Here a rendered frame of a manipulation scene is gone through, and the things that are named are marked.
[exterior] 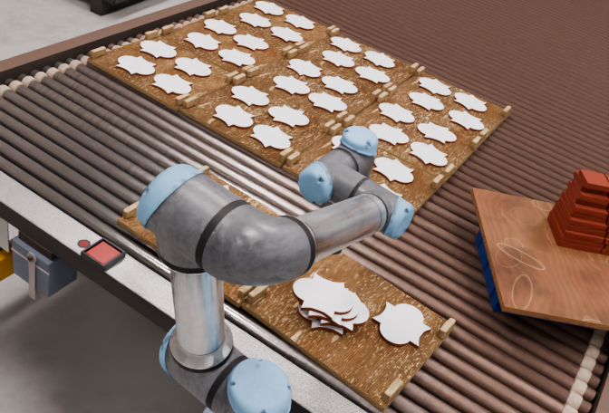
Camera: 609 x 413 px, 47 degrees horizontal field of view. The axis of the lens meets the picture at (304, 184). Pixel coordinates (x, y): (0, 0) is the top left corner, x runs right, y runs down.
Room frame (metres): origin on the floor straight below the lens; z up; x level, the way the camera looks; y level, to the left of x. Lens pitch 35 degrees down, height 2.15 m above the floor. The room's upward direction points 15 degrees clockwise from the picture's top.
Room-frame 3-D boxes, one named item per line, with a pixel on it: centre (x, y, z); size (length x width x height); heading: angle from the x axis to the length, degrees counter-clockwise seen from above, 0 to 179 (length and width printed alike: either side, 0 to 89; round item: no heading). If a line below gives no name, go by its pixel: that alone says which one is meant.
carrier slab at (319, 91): (2.40, 0.06, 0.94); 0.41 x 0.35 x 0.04; 66
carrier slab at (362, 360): (1.26, -0.19, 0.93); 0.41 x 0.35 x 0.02; 62
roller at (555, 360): (1.67, 0.06, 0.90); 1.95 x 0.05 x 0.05; 66
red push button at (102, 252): (1.26, 0.43, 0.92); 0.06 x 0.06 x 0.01; 66
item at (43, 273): (1.33, 0.62, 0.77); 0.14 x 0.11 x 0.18; 66
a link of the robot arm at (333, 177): (1.14, -0.05, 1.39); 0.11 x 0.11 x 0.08; 61
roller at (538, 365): (1.63, 0.08, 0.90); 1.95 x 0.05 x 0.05; 66
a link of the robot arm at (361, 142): (1.23, -0.08, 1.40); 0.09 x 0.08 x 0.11; 151
